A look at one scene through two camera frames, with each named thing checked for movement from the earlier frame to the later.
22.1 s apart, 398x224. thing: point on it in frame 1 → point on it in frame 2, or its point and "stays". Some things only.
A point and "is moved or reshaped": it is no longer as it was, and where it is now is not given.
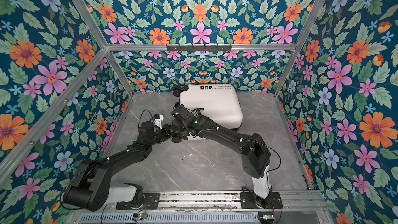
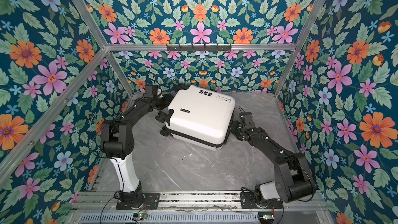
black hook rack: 198,48 stays
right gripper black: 176,123 → 232,128
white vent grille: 204,218 stays
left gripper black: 167,131 → 167,99
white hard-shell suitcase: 220,102 is moved or reshaped
